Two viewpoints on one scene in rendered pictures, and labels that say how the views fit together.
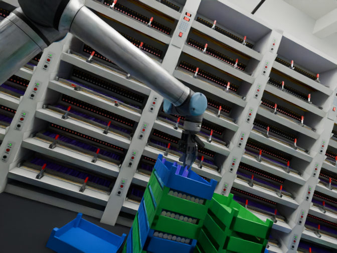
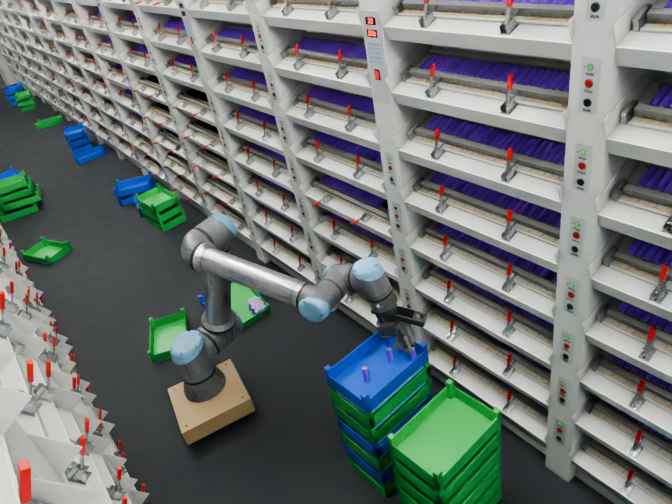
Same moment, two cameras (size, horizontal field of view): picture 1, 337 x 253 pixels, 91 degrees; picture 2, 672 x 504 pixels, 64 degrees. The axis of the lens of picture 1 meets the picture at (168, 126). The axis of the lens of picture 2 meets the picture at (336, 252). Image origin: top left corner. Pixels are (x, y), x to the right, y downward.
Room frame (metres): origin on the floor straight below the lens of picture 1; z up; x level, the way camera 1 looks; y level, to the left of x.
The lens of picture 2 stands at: (0.25, -1.33, 1.88)
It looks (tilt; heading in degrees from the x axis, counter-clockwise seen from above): 34 degrees down; 68
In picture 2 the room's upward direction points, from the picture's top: 12 degrees counter-clockwise
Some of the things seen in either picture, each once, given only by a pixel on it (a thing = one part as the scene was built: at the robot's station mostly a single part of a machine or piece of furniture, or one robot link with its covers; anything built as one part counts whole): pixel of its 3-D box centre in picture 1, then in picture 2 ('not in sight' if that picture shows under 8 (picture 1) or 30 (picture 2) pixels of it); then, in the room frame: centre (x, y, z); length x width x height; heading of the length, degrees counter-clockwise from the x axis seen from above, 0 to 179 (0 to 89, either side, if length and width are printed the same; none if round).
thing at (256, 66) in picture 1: (235, 133); (593, 265); (1.33, -0.53, 0.89); 0.20 x 0.09 x 1.77; 9
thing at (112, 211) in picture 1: (154, 100); (415, 195); (1.23, 0.16, 0.89); 0.20 x 0.09 x 1.77; 9
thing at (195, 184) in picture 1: (180, 172); (376, 364); (0.80, -0.13, 0.52); 0.30 x 0.20 x 0.08; 12
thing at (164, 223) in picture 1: (169, 206); (382, 395); (0.80, -0.13, 0.36); 0.30 x 0.20 x 0.08; 12
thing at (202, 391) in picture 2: not in sight; (201, 378); (0.28, 0.59, 0.18); 0.19 x 0.19 x 0.10
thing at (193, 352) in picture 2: not in sight; (192, 354); (0.29, 0.60, 0.32); 0.17 x 0.15 x 0.18; 28
